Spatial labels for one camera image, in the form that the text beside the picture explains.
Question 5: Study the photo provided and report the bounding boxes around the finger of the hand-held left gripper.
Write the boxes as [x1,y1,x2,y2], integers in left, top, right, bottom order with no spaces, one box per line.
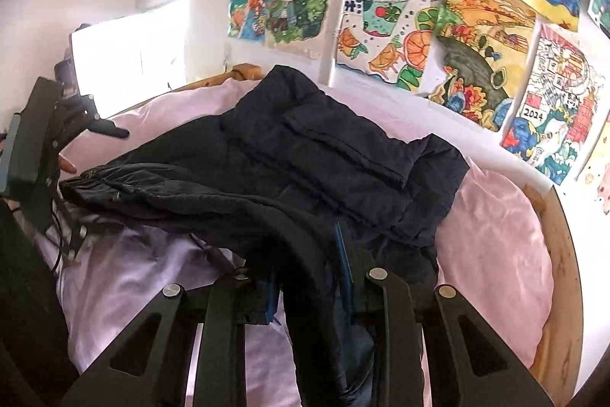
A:
[27,178,89,262]
[56,98,131,140]

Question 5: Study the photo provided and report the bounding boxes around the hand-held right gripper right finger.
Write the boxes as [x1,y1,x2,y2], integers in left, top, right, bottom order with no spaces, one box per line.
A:
[334,223,556,407]

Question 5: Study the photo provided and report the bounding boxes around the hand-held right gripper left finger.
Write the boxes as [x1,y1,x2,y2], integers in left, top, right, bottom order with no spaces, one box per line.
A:
[61,268,281,407]

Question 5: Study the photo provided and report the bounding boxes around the black puffer jacket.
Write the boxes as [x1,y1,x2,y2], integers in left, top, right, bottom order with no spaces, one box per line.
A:
[59,64,471,407]

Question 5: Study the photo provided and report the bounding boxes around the bright window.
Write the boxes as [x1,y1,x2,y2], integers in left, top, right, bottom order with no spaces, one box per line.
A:
[71,0,190,118]

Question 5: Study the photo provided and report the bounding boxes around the pink blanket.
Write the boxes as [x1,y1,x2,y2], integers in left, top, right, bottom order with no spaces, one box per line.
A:
[35,78,557,407]

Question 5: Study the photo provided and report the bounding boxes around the blond boy green drawing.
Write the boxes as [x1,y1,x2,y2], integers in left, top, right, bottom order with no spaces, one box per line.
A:
[263,0,337,51]

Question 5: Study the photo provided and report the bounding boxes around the drink and orange slices drawing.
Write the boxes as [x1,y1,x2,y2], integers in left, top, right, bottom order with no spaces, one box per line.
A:
[335,0,440,87]

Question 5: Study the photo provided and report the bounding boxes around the turtle landscape drawing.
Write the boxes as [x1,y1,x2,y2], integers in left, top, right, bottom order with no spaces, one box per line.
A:
[428,0,538,132]

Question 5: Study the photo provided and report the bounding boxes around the red tower city drawing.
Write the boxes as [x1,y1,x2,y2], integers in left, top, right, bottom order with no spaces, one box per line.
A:
[499,22,607,187]

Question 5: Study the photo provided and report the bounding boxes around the pink bear yellow drawing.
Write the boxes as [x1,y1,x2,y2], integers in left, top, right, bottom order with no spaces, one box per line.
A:
[578,110,610,216]

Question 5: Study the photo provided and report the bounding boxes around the red-haired figure drawing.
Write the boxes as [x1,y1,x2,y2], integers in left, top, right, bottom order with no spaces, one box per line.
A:
[587,0,610,39]

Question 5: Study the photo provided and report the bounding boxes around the wooden bed frame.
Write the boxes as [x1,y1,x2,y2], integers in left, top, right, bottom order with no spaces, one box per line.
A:
[183,64,585,407]

